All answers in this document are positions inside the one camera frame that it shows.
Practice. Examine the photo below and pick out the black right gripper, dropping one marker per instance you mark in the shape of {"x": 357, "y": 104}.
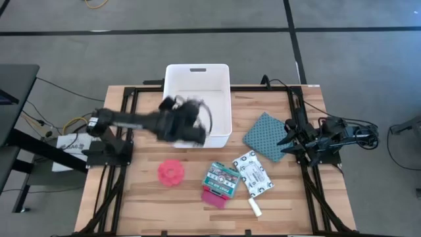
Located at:
{"x": 307, "y": 135}

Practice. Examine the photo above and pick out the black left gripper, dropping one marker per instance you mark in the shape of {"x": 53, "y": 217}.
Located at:
{"x": 182, "y": 129}

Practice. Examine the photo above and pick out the white printed packet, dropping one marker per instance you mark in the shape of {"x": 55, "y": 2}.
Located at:
{"x": 253, "y": 174}

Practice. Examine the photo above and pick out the pink round pill organizer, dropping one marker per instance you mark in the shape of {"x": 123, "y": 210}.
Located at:
{"x": 164, "y": 177}

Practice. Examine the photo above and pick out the cream bandage roll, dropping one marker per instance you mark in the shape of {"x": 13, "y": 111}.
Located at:
{"x": 255, "y": 207}

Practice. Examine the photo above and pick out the pink rectangular block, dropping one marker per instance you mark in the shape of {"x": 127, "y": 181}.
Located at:
{"x": 213, "y": 199}

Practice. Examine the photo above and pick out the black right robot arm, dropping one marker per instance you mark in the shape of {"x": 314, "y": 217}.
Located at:
{"x": 342, "y": 132}

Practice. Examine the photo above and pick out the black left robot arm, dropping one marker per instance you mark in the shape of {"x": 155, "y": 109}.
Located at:
{"x": 131, "y": 121}

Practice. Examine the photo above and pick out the white plastic bin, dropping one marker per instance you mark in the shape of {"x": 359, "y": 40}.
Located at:
{"x": 197, "y": 82}

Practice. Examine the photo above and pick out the teal dotted fabric pouch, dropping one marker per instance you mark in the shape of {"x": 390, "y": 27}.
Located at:
{"x": 263, "y": 135}

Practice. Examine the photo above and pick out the teal first aid kit box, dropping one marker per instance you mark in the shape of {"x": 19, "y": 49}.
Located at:
{"x": 220, "y": 179}

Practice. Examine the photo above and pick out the white printed paper sheet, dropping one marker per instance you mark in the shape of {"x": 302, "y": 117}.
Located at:
{"x": 65, "y": 145}

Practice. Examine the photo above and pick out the grey stand leg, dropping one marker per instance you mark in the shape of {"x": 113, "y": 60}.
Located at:
{"x": 408, "y": 125}

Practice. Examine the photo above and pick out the dark grey desk top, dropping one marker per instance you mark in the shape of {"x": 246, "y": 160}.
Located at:
{"x": 16, "y": 98}

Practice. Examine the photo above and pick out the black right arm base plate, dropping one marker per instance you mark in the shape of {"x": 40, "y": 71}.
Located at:
{"x": 332, "y": 160}

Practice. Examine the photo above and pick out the black bracket behind bin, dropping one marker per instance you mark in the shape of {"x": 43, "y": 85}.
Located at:
{"x": 153, "y": 82}

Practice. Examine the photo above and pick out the black aluminium table frame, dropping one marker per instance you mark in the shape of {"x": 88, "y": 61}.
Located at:
{"x": 256, "y": 88}

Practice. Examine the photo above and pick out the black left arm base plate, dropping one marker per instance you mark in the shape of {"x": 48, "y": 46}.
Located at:
{"x": 98, "y": 160}

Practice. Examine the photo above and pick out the black desk leg frame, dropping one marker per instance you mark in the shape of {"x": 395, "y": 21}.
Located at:
{"x": 42, "y": 151}

